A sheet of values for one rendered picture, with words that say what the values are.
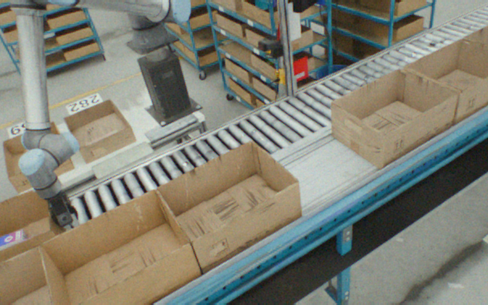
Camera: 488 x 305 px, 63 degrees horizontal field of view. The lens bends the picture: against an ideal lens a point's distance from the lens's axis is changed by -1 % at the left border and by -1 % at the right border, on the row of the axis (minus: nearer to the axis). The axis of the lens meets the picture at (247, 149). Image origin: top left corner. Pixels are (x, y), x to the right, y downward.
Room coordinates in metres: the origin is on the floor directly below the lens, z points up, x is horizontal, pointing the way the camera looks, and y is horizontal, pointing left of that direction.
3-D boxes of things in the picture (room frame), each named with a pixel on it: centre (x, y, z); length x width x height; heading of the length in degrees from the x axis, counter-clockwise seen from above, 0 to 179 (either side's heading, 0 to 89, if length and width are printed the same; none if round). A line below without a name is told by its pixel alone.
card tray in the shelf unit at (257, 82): (2.69, -0.36, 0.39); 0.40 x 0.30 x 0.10; 25
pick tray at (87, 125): (1.87, 0.78, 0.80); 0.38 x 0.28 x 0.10; 26
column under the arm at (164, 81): (2.02, 0.38, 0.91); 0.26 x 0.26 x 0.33; 27
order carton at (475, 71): (1.45, -0.97, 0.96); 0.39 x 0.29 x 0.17; 114
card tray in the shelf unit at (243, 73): (3.14, -0.17, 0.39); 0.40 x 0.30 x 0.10; 25
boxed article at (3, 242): (1.16, 1.02, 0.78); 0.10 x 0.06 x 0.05; 106
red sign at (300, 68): (2.00, -0.35, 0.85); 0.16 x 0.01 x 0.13; 114
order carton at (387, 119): (1.28, -0.60, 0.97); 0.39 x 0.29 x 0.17; 114
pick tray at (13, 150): (1.74, 1.08, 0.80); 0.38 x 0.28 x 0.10; 24
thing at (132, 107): (1.92, 0.78, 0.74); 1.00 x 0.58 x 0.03; 117
